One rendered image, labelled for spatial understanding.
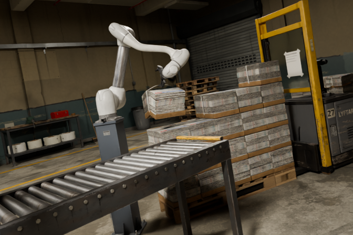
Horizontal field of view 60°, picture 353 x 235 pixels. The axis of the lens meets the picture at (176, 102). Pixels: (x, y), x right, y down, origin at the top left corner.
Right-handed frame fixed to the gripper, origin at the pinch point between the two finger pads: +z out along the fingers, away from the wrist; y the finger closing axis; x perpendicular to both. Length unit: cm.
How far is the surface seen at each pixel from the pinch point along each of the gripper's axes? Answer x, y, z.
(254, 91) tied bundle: 95, 28, -11
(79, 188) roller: -88, 61, -110
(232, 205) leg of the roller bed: 2, 100, -91
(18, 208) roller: -113, 62, -117
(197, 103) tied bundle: 43, 30, 17
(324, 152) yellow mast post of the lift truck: 160, 104, -21
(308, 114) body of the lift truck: 173, 64, 3
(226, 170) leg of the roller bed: 2, 76, -93
